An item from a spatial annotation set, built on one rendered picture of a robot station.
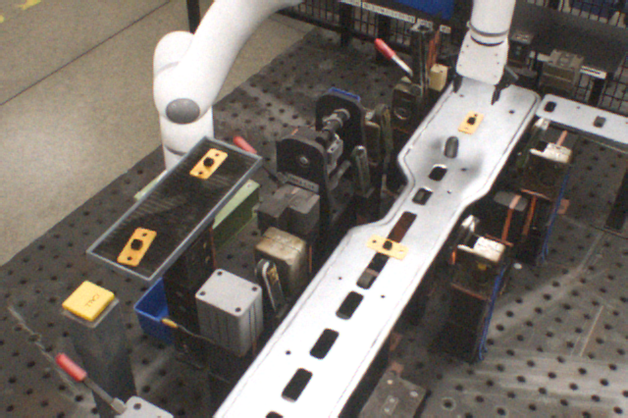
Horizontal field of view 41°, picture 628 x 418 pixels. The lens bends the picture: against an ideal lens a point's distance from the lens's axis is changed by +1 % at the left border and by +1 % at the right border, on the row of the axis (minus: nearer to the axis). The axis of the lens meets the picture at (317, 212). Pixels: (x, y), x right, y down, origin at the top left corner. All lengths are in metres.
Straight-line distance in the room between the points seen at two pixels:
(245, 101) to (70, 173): 1.12
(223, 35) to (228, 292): 0.54
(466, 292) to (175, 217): 0.62
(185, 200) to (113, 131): 2.06
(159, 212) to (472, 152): 0.76
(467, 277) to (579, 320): 0.42
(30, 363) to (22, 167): 1.66
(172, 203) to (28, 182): 1.93
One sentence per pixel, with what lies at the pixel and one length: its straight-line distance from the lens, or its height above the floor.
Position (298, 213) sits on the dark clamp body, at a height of 1.07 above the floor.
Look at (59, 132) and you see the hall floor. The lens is 3.67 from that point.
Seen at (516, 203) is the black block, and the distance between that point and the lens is 1.86.
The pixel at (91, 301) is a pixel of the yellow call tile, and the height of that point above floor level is 1.16.
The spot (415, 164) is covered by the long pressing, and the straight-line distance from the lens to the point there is 1.89.
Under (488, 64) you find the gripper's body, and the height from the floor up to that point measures 1.19.
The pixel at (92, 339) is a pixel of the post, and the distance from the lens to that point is 1.46.
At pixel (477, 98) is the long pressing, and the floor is 1.00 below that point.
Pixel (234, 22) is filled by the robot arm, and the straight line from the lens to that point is 1.71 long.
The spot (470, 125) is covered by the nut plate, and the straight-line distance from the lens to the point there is 2.02.
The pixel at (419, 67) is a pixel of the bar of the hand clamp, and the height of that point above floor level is 1.12.
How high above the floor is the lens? 2.25
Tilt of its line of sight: 45 degrees down
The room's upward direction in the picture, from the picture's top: 1 degrees clockwise
